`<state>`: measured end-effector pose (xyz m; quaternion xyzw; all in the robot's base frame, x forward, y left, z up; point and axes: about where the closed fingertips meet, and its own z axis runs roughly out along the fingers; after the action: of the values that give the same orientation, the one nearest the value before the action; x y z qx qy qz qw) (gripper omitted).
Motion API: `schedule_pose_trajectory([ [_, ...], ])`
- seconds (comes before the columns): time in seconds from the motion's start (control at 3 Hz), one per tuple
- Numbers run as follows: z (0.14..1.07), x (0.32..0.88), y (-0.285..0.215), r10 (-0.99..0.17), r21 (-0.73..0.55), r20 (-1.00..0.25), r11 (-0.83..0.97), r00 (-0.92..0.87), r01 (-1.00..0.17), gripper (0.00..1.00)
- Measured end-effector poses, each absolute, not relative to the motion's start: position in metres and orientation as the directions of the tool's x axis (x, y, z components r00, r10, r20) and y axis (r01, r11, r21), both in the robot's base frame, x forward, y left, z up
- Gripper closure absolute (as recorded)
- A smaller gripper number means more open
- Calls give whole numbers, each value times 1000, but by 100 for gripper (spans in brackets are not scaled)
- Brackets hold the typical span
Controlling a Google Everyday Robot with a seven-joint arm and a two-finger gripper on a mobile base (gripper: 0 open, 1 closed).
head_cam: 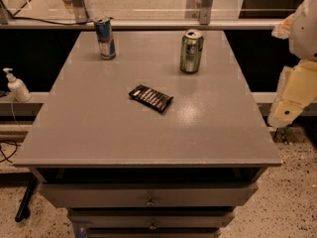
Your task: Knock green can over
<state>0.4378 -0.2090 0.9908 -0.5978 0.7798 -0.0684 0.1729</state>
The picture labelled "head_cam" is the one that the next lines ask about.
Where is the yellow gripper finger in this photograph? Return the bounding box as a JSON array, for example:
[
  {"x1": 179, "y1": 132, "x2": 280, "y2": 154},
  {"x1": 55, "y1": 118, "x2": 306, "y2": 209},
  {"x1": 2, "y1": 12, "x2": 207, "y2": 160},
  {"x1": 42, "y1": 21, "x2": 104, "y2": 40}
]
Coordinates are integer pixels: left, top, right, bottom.
[
  {"x1": 267, "y1": 59, "x2": 317, "y2": 128},
  {"x1": 271, "y1": 14, "x2": 294, "y2": 40}
]

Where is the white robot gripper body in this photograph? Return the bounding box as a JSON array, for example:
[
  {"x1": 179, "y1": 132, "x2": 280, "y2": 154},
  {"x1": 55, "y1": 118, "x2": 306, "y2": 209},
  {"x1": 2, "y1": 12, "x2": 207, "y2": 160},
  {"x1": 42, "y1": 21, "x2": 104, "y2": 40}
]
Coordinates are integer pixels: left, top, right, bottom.
[{"x1": 289, "y1": 0, "x2": 317, "y2": 61}]

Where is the green soda can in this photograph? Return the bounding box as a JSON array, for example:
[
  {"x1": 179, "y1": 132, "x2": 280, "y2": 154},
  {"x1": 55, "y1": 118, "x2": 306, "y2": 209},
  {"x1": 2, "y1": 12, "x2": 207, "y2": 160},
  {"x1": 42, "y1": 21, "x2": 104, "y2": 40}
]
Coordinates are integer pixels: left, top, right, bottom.
[{"x1": 180, "y1": 29, "x2": 204, "y2": 73}]

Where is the blue silver energy drink can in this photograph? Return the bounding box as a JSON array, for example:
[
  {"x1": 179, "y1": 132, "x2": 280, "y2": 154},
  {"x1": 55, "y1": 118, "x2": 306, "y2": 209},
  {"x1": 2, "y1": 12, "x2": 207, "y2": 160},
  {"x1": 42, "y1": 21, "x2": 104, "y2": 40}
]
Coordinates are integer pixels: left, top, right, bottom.
[{"x1": 94, "y1": 17, "x2": 116, "y2": 60}]

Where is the black snack bar packet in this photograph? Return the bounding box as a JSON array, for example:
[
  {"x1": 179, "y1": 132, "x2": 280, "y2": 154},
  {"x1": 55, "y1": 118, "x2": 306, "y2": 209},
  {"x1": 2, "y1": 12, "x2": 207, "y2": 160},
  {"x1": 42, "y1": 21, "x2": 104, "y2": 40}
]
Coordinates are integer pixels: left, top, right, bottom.
[{"x1": 129, "y1": 84, "x2": 173, "y2": 113}]

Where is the grey drawer cabinet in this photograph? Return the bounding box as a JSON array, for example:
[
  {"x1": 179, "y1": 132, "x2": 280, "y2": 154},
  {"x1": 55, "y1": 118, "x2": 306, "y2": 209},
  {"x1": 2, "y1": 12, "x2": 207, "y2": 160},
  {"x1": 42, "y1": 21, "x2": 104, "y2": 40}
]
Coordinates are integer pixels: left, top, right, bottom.
[{"x1": 14, "y1": 31, "x2": 280, "y2": 238}]

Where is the middle grey drawer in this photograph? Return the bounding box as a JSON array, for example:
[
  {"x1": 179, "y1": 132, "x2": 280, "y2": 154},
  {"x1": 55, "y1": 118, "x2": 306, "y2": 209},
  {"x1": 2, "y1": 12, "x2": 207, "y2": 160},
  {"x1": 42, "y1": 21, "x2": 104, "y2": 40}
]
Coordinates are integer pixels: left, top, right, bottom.
[{"x1": 68, "y1": 208, "x2": 235, "y2": 228}]

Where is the grey drawer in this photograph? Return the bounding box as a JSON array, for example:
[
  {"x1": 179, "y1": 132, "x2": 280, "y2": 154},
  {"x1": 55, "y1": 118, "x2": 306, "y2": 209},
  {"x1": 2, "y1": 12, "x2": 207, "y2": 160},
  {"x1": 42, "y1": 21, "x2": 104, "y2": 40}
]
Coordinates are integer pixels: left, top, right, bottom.
[
  {"x1": 68, "y1": 208, "x2": 235, "y2": 228},
  {"x1": 39, "y1": 182, "x2": 258, "y2": 208}
]

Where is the top grey drawer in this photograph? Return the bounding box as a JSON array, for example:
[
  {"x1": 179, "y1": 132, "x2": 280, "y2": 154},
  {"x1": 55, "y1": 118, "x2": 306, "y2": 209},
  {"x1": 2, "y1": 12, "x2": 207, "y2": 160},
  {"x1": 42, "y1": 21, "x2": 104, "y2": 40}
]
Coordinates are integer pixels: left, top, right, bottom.
[{"x1": 39, "y1": 182, "x2": 258, "y2": 208}]

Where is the white pump dispenser bottle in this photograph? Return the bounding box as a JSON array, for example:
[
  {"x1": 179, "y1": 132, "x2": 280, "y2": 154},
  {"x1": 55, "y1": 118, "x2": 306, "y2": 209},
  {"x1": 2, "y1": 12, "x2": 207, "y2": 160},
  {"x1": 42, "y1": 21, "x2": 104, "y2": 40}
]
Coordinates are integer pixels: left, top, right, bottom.
[{"x1": 3, "y1": 67, "x2": 32, "y2": 102}]

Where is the black metal table leg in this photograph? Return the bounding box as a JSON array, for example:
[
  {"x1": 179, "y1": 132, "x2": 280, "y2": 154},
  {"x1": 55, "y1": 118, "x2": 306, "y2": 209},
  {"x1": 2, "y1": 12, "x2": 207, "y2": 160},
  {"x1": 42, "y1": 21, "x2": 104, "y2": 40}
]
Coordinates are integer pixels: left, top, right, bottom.
[{"x1": 15, "y1": 177, "x2": 38, "y2": 223}]

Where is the metal bracket on floor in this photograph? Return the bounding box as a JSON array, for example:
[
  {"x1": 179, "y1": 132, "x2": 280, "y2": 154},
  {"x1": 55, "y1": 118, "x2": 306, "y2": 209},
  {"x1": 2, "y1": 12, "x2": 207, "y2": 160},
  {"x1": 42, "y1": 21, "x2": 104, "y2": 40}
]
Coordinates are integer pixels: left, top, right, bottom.
[{"x1": 273, "y1": 128, "x2": 289, "y2": 145}]

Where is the black floor cable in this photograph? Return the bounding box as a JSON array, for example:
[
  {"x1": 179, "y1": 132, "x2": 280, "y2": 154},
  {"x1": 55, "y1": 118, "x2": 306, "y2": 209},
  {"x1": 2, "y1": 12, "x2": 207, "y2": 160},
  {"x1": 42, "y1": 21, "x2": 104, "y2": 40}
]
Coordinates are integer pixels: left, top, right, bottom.
[{"x1": 0, "y1": 139, "x2": 19, "y2": 165}]

